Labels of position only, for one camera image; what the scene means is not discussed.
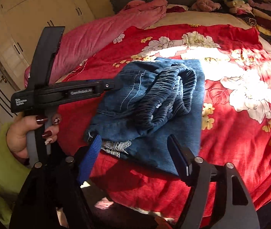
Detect blue denim pants lace hem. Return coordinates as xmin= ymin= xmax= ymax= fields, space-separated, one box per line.
xmin=85 ymin=57 xmax=205 ymax=174

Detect red floral quilt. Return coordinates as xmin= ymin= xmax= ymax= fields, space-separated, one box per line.
xmin=57 ymin=24 xmax=271 ymax=221

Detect pink plush garment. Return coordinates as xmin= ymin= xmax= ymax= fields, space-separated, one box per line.
xmin=191 ymin=0 xmax=221 ymax=12

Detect cream wardrobe cabinets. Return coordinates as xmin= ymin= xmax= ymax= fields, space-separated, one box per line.
xmin=0 ymin=0 xmax=95 ymax=127

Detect pink rolled blanket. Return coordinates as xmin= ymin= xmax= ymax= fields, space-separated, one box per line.
xmin=24 ymin=0 xmax=168 ymax=87

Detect lime green sleeve forearm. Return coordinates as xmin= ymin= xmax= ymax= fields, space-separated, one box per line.
xmin=0 ymin=123 xmax=30 ymax=228

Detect left hand red nails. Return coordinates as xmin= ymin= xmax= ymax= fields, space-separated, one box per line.
xmin=6 ymin=113 xmax=62 ymax=163

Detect pile of folded clothes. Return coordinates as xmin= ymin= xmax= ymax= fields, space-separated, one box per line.
xmin=223 ymin=0 xmax=271 ymax=42

